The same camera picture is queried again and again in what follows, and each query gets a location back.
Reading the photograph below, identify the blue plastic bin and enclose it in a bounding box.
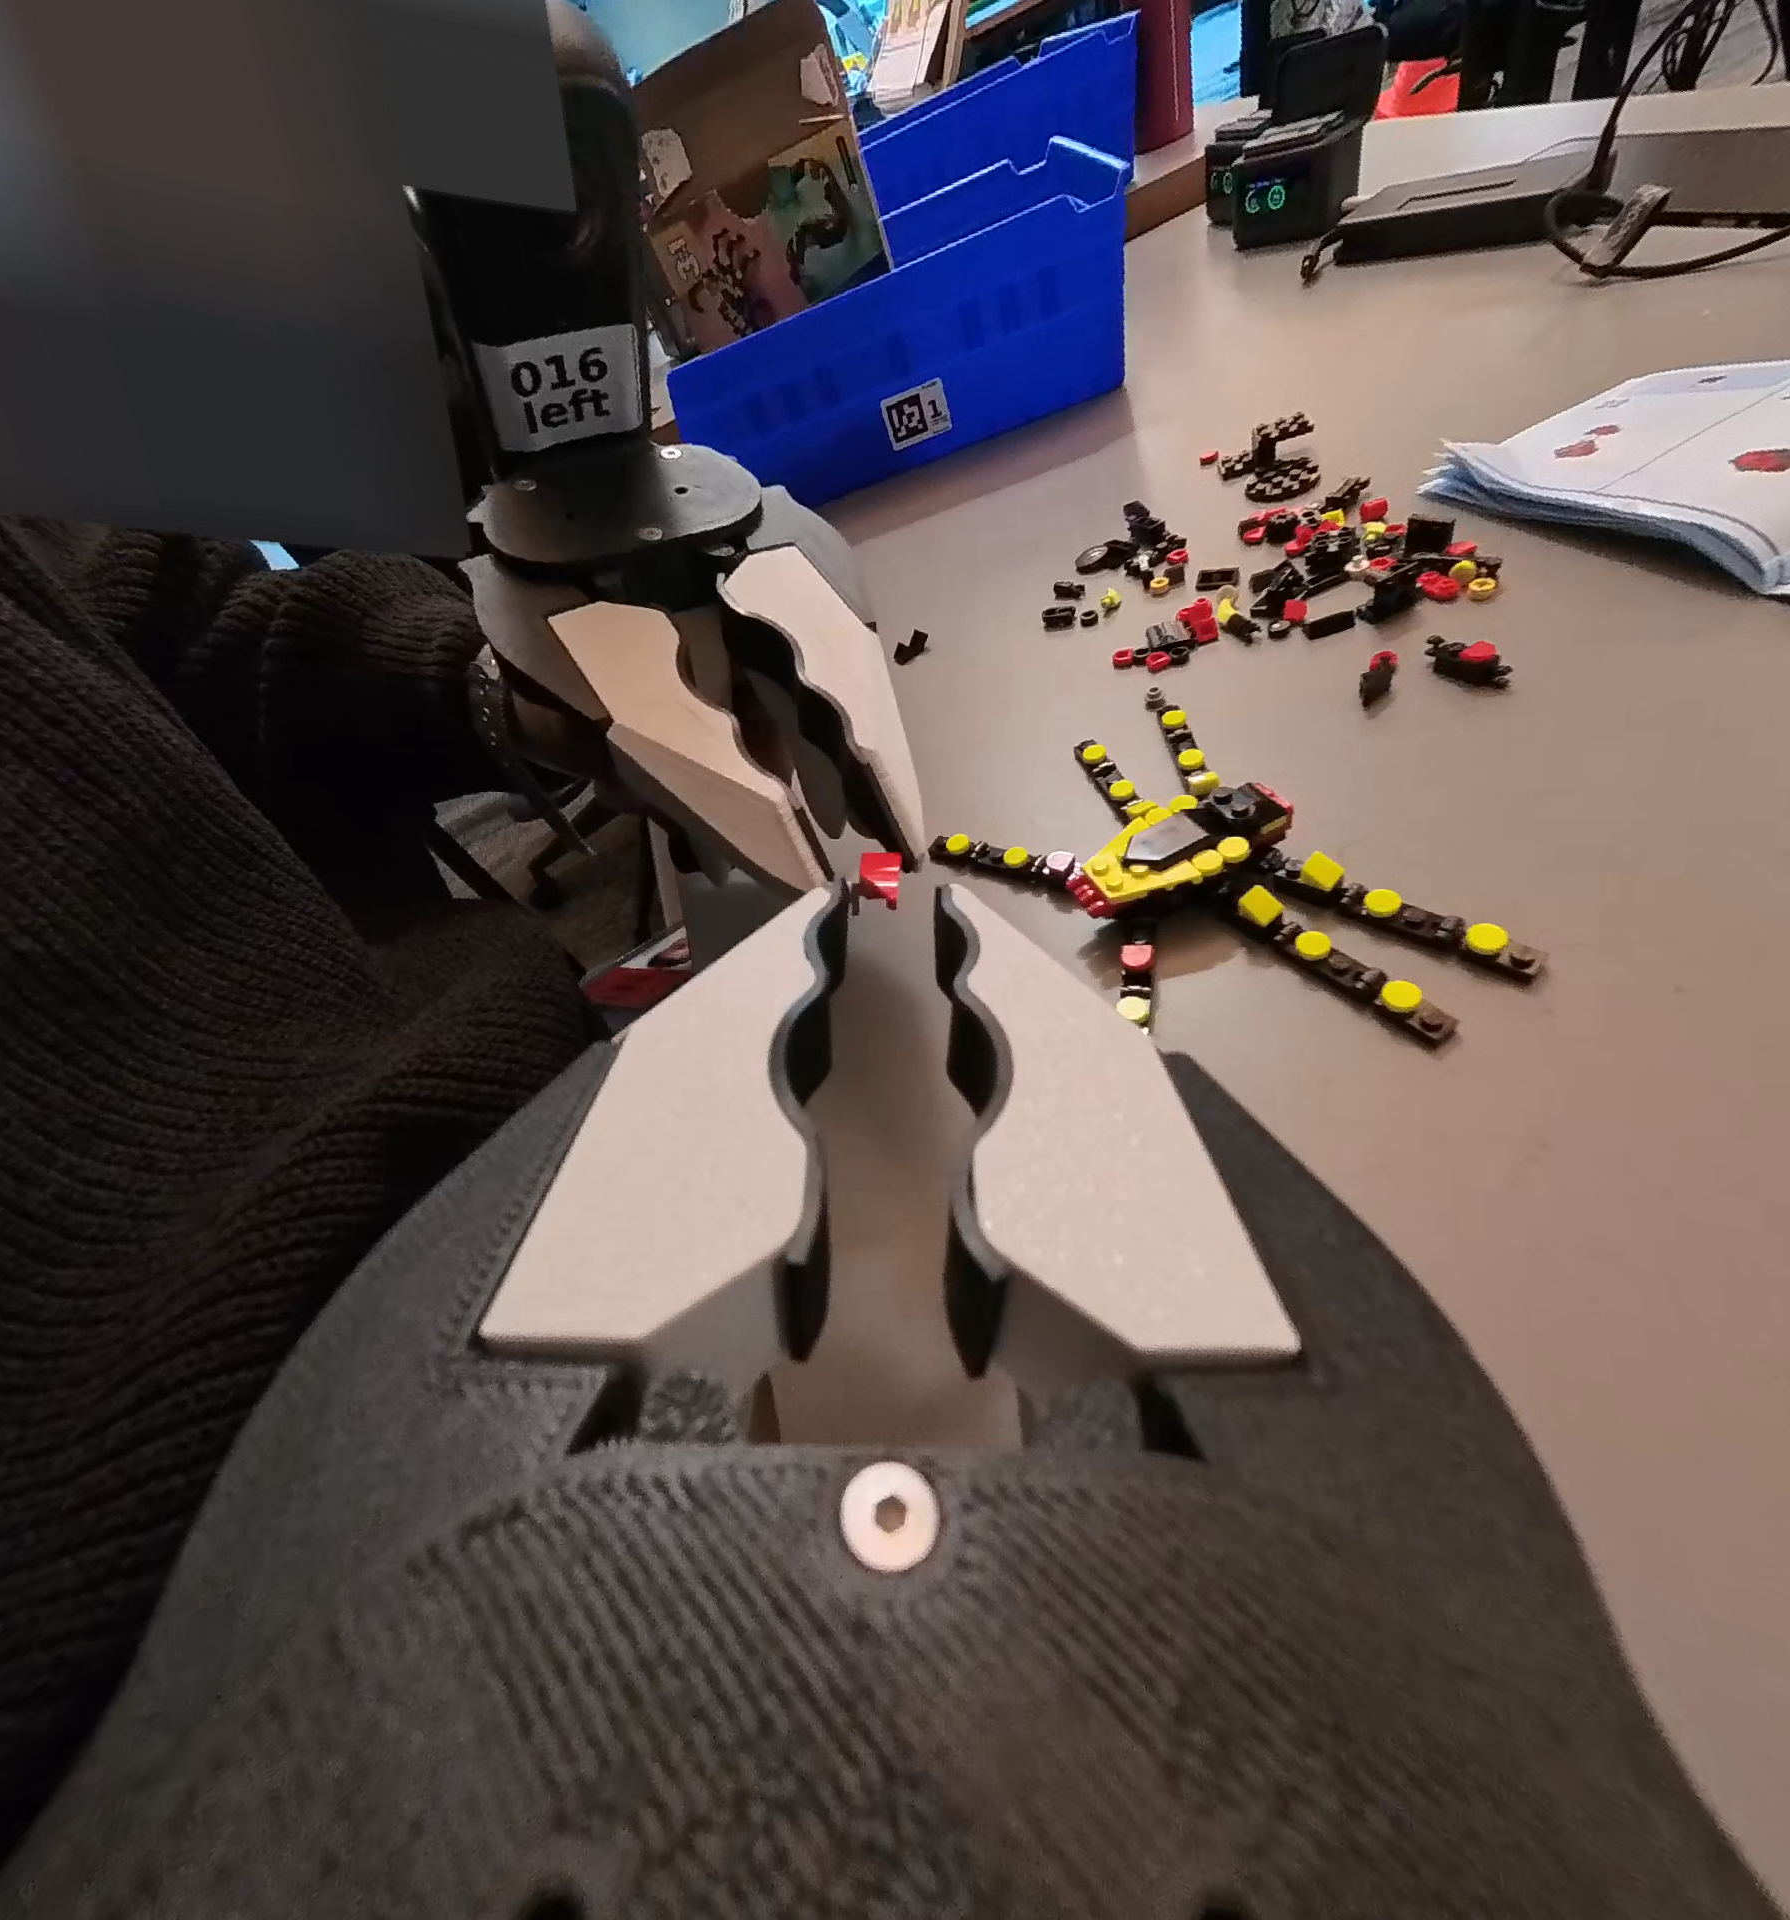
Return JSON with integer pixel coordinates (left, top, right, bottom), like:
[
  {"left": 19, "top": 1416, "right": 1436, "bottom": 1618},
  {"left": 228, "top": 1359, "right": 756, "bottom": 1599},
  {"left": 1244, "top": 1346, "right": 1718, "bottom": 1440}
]
[
  {"left": 857, "top": 13, "right": 1145, "bottom": 198},
  {"left": 666, "top": 134, "right": 1136, "bottom": 512}
]

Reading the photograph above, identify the pile of loose lego pieces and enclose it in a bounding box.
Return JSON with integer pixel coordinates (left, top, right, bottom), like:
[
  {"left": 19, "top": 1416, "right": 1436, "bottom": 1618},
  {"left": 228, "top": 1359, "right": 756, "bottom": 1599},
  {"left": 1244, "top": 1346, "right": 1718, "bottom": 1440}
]
[{"left": 1037, "top": 407, "right": 1515, "bottom": 710}]

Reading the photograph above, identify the person's black sweater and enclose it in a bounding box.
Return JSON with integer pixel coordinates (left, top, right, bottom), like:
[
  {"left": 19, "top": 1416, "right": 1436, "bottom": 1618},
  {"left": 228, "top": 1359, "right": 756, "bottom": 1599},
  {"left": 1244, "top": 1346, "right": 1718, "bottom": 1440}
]
[{"left": 0, "top": 719, "right": 613, "bottom": 1920}]

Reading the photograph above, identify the maroon bottle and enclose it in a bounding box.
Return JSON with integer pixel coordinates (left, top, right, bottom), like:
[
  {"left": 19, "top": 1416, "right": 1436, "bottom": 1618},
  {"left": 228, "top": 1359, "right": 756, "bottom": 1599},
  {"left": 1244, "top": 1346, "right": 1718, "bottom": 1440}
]
[{"left": 1131, "top": 0, "right": 1196, "bottom": 155}]

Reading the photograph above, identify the thick black cable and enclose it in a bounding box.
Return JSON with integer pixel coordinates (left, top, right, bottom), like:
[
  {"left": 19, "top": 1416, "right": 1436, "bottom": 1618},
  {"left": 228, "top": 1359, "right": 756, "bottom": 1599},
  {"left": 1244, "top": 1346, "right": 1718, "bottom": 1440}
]
[{"left": 1547, "top": 0, "right": 1790, "bottom": 286}]

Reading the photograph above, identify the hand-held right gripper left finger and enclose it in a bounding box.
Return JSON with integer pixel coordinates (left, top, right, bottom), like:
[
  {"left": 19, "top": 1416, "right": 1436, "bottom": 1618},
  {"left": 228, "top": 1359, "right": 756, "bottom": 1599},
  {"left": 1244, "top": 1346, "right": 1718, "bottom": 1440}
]
[{"left": 473, "top": 883, "right": 852, "bottom": 1432}]

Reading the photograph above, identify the yellow black lego spider model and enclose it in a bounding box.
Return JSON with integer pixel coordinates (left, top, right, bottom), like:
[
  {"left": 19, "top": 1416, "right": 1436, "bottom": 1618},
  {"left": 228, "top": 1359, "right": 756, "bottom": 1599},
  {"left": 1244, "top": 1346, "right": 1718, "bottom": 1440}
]
[{"left": 928, "top": 704, "right": 1548, "bottom": 1048}]

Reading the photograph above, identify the grey flat case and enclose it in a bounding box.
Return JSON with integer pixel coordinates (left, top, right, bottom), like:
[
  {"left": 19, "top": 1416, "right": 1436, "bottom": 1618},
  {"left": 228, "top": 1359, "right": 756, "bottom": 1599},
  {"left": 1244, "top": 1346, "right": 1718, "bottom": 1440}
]
[{"left": 1599, "top": 73, "right": 1790, "bottom": 219}]

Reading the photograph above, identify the cardboard box with colourful print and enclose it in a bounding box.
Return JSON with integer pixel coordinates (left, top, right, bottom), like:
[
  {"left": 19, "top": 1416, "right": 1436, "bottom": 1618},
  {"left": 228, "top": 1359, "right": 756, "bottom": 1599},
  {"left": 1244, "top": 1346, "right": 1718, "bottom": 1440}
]
[{"left": 631, "top": 0, "right": 897, "bottom": 363}]

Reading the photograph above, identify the black flat device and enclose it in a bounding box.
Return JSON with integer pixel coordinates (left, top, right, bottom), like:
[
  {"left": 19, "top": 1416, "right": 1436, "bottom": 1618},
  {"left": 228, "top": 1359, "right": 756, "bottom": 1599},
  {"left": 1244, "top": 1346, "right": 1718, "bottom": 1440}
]
[{"left": 1345, "top": 128, "right": 1616, "bottom": 264}]

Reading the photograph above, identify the lego instruction booklet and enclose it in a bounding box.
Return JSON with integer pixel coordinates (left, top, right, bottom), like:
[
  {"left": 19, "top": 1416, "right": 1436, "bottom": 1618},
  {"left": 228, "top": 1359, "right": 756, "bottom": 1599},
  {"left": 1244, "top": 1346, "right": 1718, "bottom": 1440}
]
[{"left": 1421, "top": 357, "right": 1790, "bottom": 602}]

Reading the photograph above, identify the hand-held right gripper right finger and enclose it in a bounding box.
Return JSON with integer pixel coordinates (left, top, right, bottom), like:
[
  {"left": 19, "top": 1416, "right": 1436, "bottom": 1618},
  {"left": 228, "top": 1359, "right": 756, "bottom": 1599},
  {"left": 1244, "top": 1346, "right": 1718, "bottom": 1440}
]
[{"left": 931, "top": 883, "right": 1305, "bottom": 1432}]

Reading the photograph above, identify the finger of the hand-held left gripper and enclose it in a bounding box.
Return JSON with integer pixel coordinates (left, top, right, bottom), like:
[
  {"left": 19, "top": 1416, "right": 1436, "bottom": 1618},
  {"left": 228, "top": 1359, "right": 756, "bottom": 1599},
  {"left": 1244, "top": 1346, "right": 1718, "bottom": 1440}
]
[
  {"left": 546, "top": 595, "right": 836, "bottom": 890},
  {"left": 716, "top": 544, "right": 929, "bottom": 874}
]

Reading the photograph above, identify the person's left forearm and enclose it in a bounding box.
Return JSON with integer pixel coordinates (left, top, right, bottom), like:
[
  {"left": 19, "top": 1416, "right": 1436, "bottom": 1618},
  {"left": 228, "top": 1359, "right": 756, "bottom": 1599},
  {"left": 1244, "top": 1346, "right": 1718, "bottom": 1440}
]
[{"left": 0, "top": 507, "right": 535, "bottom": 960}]

